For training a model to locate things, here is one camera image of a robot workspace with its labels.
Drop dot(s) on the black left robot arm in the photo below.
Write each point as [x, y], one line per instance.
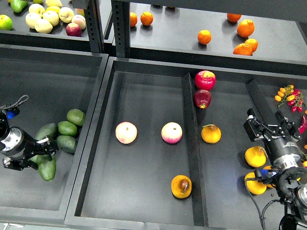
[4, 124]

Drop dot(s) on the bright red apple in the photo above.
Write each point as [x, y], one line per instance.
[205, 80]

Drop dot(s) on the orange front right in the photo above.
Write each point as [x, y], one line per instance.
[243, 49]

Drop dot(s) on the yellow pear upper right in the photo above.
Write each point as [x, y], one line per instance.
[255, 156]

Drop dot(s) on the black centre tray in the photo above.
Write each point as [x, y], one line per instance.
[128, 186]

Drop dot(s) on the black tray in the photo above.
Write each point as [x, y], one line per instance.
[128, 186]
[55, 81]

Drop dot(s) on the pale yellow pear left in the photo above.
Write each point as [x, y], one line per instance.
[31, 19]

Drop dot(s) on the green avocado top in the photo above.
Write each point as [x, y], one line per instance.
[76, 116]

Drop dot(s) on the pale peach on shelf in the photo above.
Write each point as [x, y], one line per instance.
[80, 20]

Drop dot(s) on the green avocado lower right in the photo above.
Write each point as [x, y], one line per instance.
[67, 143]

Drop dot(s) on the black divider right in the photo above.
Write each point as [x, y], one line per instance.
[268, 117]

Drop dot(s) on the green avocado middle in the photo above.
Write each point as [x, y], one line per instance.
[67, 128]

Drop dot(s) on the green apple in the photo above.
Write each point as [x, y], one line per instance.
[5, 22]

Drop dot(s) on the orange shelf centre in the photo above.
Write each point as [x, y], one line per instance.
[204, 37]

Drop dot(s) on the cherry tomato bunch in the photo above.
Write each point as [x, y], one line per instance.
[292, 97]

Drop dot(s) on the orange right small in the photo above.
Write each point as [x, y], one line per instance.
[253, 43]

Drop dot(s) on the orange top right edge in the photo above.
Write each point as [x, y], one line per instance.
[233, 18]

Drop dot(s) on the yellow pear far right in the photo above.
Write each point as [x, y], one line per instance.
[269, 167]

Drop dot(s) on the pink peach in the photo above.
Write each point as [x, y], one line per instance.
[126, 132]
[171, 133]

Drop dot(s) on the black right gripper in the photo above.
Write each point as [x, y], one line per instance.
[281, 149]

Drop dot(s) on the black left tray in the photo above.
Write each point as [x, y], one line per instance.
[55, 81]

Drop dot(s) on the pink peach left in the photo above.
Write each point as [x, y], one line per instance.
[126, 132]

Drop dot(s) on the red chili pepper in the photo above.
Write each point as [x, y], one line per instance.
[303, 125]

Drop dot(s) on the yellow pear lower right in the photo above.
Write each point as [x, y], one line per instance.
[255, 187]

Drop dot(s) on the pale yellow pear front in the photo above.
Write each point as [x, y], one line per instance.
[43, 26]

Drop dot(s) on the dark red apple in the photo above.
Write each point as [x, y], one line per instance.
[202, 98]

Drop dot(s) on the large orange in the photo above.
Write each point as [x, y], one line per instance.
[246, 28]

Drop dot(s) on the red apple on shelf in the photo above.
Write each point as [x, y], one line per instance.
[73, 29]

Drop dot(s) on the pink peach right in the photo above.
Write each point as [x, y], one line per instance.
[171, 133]

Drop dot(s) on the dark green avocado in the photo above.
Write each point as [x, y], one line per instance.
[46, 167]

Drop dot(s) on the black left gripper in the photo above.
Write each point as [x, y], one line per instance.
[18, 147]

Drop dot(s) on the pale yellow pear centre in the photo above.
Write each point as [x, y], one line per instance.
[52, 17]

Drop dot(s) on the black shelf post left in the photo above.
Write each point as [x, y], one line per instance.
[93, 23]

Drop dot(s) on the light green avocado front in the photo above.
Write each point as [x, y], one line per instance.
[34, 159]

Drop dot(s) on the green avocado hidden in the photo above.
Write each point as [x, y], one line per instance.
[50, 129]

